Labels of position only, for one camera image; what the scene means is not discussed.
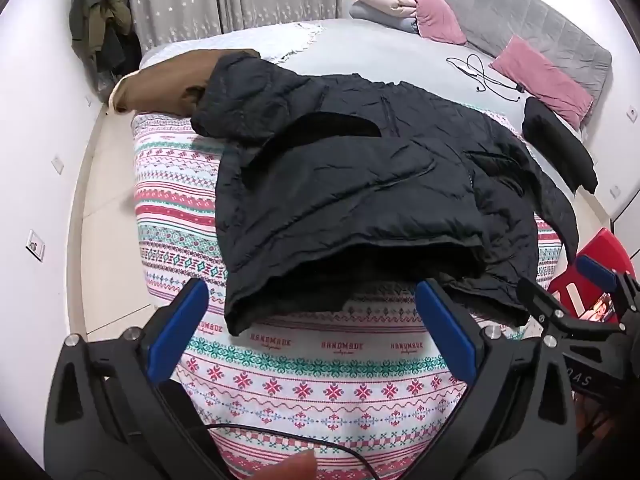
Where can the white fringed throw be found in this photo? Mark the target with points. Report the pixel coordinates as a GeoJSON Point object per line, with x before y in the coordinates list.
{"type": "Point", "coordinates": [295, 40]}

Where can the black puffer jacket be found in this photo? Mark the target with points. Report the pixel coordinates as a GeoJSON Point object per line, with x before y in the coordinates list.
{"type": "Point", "coordinates": [375, 185]}

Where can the grey star print curtain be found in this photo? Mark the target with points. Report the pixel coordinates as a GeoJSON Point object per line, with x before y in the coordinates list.
{"type": "Point", "coordinates": [190, 0]}

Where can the brown jacket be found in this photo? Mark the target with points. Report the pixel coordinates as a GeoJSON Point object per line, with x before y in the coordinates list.
{"type": "Point", "coordinates": [165, 77]}

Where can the white wall socket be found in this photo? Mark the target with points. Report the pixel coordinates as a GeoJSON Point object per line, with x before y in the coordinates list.
{"type": "Point", "coordinates": [615, 192]}
{"type": "Point", "coordinates": [58, 164]}
{"type": "Point", "coordinates": [36, 246]}
{"type": "Point", "coordinates": [633, 114]}

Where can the red plastic stool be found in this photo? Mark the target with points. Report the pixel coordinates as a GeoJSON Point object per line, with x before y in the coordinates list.
{"type": "Point", "coordinates": [607, 245]}

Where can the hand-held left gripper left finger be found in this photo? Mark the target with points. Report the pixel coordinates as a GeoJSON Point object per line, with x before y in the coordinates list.
{"type": "Point", "coordinates": [175, 330]}

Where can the hanging dark coats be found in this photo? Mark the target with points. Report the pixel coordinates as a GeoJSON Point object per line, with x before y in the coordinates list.
{"type": "Point", "coordinates": [95, 10]}

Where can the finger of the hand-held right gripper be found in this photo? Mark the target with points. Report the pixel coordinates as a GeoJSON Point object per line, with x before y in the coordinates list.
{"type": "Point", "coordinates": [542, 305]}
{"type": "Point", "coordinates": [597, 272]}

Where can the black garment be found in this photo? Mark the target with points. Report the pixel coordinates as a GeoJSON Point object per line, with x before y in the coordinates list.
{"type": "Point", "coordinates": [555, 140]}

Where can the red green patterned blanket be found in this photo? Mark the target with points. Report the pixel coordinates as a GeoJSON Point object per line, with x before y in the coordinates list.
{"type": "Point", "coordinates": [300, 390]}

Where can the grey folded blanket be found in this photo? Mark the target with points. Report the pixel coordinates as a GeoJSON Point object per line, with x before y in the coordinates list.
{"type": "Point", "coordinates": [385, 22]}

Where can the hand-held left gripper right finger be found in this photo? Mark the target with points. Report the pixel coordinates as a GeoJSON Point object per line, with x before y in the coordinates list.
{"type": "Point", "coordinates": [445, 325]}

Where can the person's left hand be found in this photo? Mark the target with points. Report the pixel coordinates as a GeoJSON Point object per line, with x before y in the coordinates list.
{"type": "Point", "coordinates": [290, 467]}

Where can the pink pillow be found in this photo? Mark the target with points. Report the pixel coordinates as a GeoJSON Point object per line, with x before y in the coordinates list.
{"type": "Point", "coordinates": [540, 77]}
{"type": "Point", "coordinates": [435, 15]}

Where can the grey padded headboard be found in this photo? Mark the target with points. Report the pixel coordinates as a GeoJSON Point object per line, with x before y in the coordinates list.
{"type": "Point", "coordinates": [525, 15]}

